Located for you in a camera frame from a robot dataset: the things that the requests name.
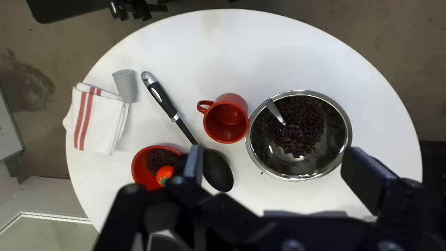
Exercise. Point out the red tomato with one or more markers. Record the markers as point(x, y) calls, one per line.
point(163, 176)

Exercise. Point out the black breadboard table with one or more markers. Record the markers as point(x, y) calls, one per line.
point(70, 8)

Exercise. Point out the dark coffee beans pile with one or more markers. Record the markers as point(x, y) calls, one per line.
point(162, 157)
point(301, 123)

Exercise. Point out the white towel with red stripes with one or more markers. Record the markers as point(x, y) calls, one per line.
point(99, 120)

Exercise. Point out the shiny metal bowl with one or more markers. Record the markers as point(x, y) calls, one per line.
point(272, 160)

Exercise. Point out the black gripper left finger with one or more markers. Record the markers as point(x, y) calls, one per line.
point(194, 162)

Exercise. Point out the black serving spoon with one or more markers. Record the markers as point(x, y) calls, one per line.
point(165, 99)

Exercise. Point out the small metal spoon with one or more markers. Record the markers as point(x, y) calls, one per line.
point(275, 110)

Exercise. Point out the red mug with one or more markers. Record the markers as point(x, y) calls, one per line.
point(226, 123)

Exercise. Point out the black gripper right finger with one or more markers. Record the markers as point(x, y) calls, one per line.
point(367, 178)

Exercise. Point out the red bowl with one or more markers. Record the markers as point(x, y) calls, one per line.
point(140, 169)

